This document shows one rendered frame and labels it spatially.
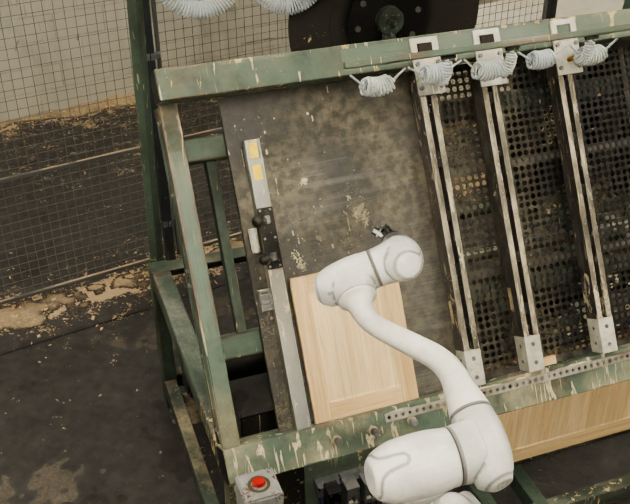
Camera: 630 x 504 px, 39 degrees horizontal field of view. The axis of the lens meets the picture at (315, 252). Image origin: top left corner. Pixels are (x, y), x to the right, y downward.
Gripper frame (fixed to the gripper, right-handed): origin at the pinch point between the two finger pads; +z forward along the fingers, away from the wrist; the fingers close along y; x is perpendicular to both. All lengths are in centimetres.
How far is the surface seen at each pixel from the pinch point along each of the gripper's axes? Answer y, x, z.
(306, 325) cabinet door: 1.3, 42.9, 23.2
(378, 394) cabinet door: -32, 52, 24
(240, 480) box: 0, 86, -11
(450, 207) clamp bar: -22.9, -13.1, 39.0
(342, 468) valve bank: -32, 77, 15
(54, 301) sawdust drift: 91, 157, 236
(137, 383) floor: 31, 149, 167
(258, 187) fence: 37.2, 11.7, 27.7
